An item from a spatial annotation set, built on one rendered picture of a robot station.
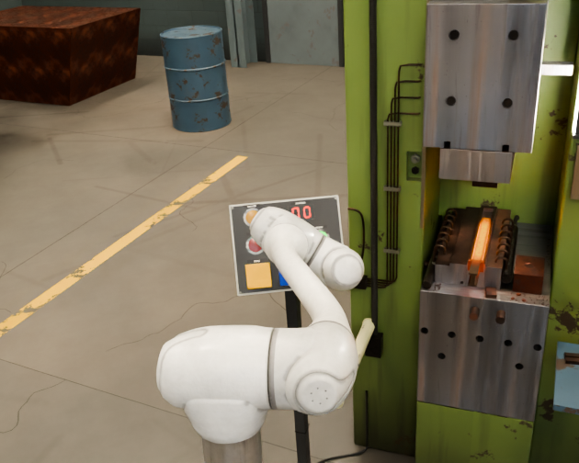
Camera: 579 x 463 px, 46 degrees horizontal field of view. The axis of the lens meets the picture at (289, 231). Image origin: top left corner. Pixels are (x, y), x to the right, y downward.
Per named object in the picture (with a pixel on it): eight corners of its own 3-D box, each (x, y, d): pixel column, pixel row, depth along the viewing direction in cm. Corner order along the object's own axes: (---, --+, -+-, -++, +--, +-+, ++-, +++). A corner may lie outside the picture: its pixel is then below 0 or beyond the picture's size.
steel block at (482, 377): (534, 422, 221) (549, 307, 201) (416, 400, 234) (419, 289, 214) (539, 324, 268) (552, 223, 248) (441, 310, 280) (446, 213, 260)
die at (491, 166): (509, 184, 195) (512, 152, 190) (438, 178, 201) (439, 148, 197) (518, 135, 229) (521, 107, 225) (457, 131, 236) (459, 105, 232)
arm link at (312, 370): (358, 313, 117) (279, 312, 119) (355, 356, 100) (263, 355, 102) (358, 383, 120) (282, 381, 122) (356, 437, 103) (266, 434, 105)
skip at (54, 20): (86, 107, 747) (70, 28, 709) (-36, 95, 825) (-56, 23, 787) (152, 79, 842) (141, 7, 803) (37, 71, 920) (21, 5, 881)
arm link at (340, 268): (367, 261, 172) (322, 234, 171) (378, 261, 156) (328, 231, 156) (345, 299, 171) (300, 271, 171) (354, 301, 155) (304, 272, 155)
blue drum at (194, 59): (211, 135, 640) (200, 39, 600) (160, 129, 664) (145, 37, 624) (243, 116, 687) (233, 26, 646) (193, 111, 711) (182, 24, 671)
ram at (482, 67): (564, 155, 186) (584, 3, 168) (422, 147, 198) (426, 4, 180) (564, 109, 221) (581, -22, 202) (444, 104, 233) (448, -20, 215)
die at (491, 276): (499, 289, 211) (502, 265, 207) (434, 281, 217) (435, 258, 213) (509, 229, 246) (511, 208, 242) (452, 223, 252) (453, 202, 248)
